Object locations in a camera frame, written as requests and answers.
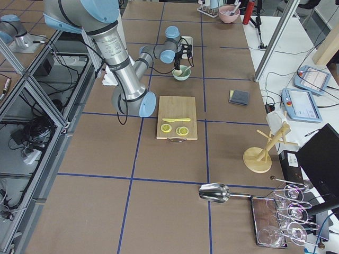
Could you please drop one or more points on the aluminium frame post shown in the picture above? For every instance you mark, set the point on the aluminium frame post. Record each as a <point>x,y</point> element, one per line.
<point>284,19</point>

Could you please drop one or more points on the yellow plastic knife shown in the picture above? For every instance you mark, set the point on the yellow plastic knife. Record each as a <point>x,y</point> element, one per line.
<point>176,120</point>

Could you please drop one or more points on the wine glass rack tray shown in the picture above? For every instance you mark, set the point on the wine glass rack tray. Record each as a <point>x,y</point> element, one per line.
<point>264,215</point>

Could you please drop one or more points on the lemon slice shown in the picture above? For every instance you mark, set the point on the lemon slice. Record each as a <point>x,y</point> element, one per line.
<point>166,128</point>

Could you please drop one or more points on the stacked lemon slices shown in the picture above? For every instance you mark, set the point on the stacked lemon slices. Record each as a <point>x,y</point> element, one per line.
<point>182,131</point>

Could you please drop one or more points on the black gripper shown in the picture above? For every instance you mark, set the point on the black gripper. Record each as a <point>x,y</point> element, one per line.
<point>179,55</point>

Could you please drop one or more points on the light green bowl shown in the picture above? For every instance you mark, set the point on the light green bowl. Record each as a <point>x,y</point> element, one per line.
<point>184,76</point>

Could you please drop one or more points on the black monitor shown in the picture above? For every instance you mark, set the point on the black monitor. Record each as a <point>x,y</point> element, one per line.
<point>319,160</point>

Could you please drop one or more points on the white wire cup rack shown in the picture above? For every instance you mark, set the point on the white wire cup rack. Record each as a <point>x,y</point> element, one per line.
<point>208,7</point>

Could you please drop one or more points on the wooden mug tree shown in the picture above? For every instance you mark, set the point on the wooden mug tree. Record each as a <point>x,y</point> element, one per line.
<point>257,159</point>

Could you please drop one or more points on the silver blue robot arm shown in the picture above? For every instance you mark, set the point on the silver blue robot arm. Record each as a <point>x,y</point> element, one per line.
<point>99,20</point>

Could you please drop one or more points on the lower blue teach pendant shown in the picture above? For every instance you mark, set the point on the lower blue teach pendant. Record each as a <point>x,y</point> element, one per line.
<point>300,105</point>

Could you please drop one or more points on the white bear tray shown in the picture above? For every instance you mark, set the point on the white bear tray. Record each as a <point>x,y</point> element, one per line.
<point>188,43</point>

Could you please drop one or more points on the blue teach pendant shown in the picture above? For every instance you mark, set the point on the blue teach pendant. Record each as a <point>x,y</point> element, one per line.
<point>312,79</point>
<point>300,105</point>

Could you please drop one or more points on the steel scoop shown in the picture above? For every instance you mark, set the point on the steel scoop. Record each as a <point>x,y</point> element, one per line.
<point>219,193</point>

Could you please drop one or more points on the grey yellow folded cloth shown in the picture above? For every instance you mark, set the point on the grey yellow folded cloth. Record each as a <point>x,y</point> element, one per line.
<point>239,97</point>

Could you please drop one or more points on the upper blue teach pendant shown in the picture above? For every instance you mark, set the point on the upper blue teach pendant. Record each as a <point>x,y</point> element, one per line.
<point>312,79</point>

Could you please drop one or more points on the bamboo cutting board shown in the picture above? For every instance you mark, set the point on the bamboo cutting board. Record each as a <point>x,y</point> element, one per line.
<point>176,107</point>

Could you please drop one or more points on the red bottle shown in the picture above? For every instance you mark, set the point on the red bottle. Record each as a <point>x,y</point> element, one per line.
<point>248,11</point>

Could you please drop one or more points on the pink bowl with ice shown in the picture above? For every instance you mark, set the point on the pink bowl with ice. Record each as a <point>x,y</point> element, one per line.
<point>227,14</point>

